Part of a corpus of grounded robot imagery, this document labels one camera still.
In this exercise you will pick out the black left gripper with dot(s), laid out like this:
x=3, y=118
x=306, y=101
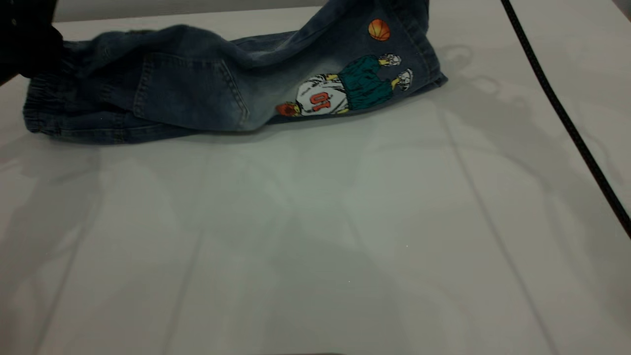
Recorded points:
x=24, y=39

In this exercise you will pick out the blue denim kids jeans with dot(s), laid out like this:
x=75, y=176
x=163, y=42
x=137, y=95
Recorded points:
x=187, y=88

